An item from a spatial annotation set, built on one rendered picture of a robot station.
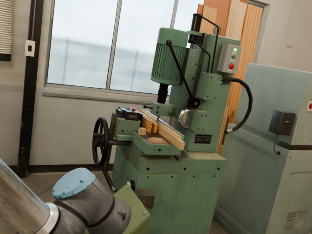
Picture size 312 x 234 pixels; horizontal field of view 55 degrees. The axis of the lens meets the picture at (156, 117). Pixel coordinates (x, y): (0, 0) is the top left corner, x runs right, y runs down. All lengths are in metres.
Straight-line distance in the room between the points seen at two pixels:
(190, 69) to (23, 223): 1.22
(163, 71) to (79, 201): 0.92
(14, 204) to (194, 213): 1.27
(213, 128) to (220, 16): 1.85
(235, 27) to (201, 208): 2.30
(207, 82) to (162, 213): 0.81
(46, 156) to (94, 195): 2.07
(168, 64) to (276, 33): 2.71
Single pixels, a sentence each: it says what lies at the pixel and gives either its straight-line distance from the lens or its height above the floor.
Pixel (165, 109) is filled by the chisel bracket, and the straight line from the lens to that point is 1.82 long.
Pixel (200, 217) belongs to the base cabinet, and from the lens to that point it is 2.04.
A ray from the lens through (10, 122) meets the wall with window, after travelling 3.03.
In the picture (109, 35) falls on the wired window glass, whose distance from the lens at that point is 3.13.
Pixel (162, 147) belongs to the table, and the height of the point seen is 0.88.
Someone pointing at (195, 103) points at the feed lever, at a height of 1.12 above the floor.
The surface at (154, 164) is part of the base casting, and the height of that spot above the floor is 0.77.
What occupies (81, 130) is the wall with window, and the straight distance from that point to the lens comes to 3.14.
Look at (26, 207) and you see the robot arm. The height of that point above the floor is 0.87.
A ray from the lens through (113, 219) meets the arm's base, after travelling 1.20.
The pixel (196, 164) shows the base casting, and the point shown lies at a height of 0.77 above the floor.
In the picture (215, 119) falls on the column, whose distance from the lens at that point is 1.93.
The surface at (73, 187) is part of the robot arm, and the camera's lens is 1.10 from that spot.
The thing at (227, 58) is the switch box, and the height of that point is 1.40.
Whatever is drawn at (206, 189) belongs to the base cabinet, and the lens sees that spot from 1.95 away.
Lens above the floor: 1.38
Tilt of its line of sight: 12 degrees down
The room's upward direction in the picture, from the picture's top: 10 degrees clockwise
